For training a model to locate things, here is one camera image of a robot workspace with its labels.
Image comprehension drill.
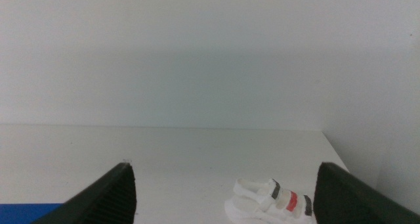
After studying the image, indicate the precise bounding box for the blue rectangular mat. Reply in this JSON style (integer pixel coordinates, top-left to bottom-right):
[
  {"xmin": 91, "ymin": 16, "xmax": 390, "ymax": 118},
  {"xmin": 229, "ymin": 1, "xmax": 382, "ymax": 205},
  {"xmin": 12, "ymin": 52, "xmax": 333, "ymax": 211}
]
[{"xmin": 0, "ymin": 203, "xmax": 64, "ymax": 224}]

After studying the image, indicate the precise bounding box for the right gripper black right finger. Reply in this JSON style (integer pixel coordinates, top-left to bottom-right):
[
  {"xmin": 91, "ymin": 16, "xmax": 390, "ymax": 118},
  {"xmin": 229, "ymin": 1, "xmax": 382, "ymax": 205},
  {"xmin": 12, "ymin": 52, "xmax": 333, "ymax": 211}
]
[{"xmin": 312, "ymin": 162, "xmax": 420, "ymax": 224}]

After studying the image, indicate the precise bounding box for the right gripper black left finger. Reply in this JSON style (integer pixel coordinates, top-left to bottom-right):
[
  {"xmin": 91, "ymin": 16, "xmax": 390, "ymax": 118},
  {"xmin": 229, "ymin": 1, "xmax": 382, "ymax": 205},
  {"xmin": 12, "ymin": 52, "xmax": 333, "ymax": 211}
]
[{"xmin": 31, "ymin": 162, "xmax": 138, "ymax": 224}]

